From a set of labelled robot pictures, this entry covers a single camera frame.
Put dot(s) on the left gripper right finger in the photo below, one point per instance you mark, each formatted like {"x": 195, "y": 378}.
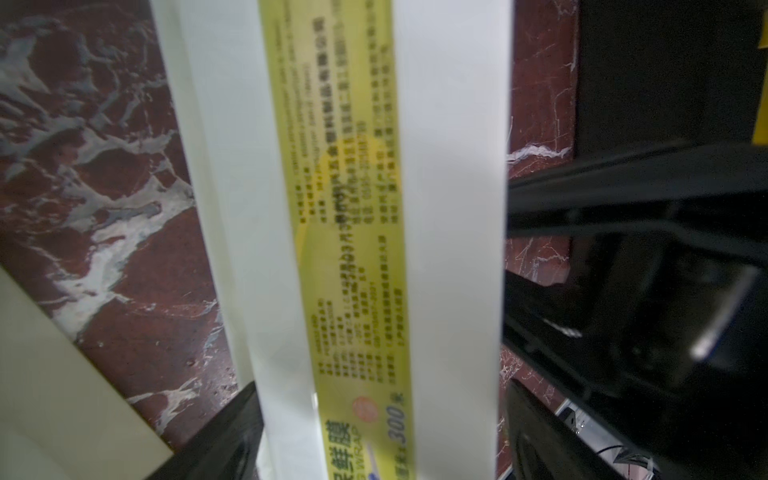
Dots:
{"x": 543, "y": 446}

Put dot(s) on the yellow black toolbox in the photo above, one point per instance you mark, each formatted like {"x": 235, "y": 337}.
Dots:
{"x": 662, "y": 71}

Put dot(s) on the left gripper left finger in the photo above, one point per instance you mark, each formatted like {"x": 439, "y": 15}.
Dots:
{"x": 225, "y": 448}

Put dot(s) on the white dispenser box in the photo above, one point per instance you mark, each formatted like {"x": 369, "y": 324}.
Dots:
{"x": 60, "y": 418}

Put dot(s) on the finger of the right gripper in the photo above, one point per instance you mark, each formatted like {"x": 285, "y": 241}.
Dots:
{"x": 659, "y": 332}

